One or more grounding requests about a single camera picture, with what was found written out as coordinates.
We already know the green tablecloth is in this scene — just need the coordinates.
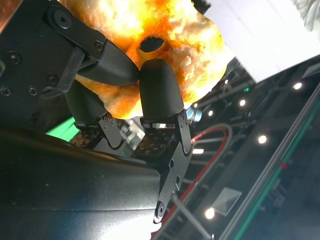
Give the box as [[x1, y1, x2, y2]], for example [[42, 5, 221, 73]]
[[45, 116, 79, 144]]

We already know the red cable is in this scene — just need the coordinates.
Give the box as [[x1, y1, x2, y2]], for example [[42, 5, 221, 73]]
[[172, 125, 230, 208]]

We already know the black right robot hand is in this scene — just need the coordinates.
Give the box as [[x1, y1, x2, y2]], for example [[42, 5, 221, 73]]
[[0, 0, 195, 240]]

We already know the orange ring donut bread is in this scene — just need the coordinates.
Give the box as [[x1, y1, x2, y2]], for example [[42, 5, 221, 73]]
[[57, 0, 229, 120]]

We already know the square ceiling vent grille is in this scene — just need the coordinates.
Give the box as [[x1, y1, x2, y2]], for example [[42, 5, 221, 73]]
[[214, 186, 243, 216]]

